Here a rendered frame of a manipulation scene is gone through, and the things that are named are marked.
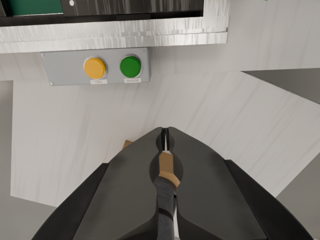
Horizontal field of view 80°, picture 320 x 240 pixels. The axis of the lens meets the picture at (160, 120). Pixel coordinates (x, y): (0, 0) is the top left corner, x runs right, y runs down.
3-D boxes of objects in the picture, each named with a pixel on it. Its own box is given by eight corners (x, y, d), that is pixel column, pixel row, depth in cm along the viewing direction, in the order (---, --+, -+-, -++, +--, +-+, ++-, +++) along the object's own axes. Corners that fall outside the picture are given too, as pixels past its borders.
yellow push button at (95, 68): (108, 76, 40) (106, 78, 38) (89, 76, 40) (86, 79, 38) (105, 55, 38) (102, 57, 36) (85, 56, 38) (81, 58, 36)
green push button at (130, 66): (142, 75, 40) (141, 77, 38) (123, 75, 40) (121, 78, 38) (140, 54, 38) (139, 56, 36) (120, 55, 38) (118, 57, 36)
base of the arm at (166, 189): (162, 215, 62) (163, 247, 54) (118, 200, 59) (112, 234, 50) (187, 186, 55) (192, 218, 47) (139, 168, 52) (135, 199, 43)
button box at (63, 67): (151, 75, 45) (149, 83, 39) (62, 78, 45) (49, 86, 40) (149, 43, 41) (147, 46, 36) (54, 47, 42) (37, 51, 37)
